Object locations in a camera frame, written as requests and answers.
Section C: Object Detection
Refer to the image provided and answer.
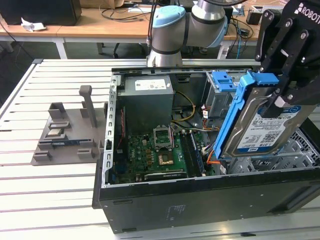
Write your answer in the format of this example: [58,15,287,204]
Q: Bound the blue plastic drive latch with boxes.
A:
[211,70,238,93]

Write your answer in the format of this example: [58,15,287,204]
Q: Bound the hard disk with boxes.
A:
[213,70,303,161]

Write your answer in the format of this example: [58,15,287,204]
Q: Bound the wooden desk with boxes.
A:
[0,4,261,60]

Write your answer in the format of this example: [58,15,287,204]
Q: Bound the black graphics card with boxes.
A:
[136,168,188,183]

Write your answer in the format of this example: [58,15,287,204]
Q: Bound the white power strip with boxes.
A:
[217,46,230,60]

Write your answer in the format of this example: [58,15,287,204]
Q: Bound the crumpled white paper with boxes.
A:
[20,16,47,33]

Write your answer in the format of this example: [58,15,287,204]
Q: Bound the green motherboard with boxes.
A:
[111,129,216,185]

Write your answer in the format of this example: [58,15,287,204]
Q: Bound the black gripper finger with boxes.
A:
[254,9,282,73]
[261,18,320,118]

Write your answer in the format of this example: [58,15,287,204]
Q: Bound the metal socket cover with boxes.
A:
[152,124,175,152]

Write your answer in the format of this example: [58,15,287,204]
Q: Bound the grey metal drive cage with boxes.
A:
[201,71,261,120]

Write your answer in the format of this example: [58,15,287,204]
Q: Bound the yellow and black wires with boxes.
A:
[172,90,198,123]

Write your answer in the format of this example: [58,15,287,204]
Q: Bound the grey metal disk bay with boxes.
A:
[226,149,320,173]

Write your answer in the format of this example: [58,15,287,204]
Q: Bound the small black container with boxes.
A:
[246,9,263,25]

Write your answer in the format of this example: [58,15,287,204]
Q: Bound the black speaker box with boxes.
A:
[223,6,234,26]

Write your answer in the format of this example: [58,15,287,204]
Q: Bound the black RAM slot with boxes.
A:
[180,132,196,178]

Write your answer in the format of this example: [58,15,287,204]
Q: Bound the grey power supply unit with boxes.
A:
[116,75,175,136]

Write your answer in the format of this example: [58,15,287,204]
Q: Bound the green RAM stick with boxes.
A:
[189,130,207,177]

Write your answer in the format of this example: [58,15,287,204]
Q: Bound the red wire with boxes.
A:
[116,106,127,153]

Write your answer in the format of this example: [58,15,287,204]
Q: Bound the dark blue RAM stick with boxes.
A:
[39,140,91,148]

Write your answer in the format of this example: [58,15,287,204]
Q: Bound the grey parts rack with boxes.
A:
[29,84,109,167]

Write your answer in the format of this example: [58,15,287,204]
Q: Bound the black open PC case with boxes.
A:
[91,64,320,235]

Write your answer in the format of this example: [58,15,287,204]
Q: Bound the orange wire bundle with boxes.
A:
[205,149,222,166]

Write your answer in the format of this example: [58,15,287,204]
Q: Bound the locking lever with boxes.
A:
[169,123,176,151]

